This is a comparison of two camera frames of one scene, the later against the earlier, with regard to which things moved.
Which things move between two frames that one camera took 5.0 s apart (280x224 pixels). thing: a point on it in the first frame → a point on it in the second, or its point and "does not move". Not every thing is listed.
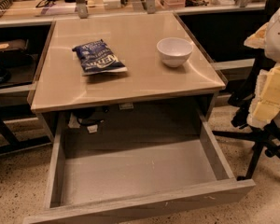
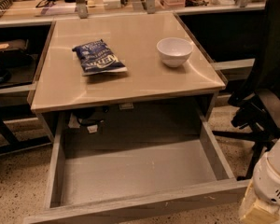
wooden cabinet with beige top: (122, 76) does not move
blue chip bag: (94, 58) does not move
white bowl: (175, 51) does not move
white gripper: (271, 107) → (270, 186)
